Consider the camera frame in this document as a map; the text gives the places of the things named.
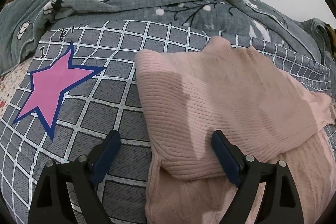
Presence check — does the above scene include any pink ribbed knit sweater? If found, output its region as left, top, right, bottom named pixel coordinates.
left=135, top=36, right=335, bottom=223

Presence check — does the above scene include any grey checked bed sheet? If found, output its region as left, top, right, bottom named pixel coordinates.
left=1, top=20, right=335, bottom=223

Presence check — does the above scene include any floral patterned mattress cover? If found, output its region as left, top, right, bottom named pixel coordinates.
left=0, top=57, right=33, bottom=117

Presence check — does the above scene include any brown camouflage cloth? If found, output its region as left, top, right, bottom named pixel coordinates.
left=325, top=24, right=336, bottom=49

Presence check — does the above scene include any grey-green floral quilt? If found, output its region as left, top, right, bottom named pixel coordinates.
left=0, top=0, right=336, bottom=77

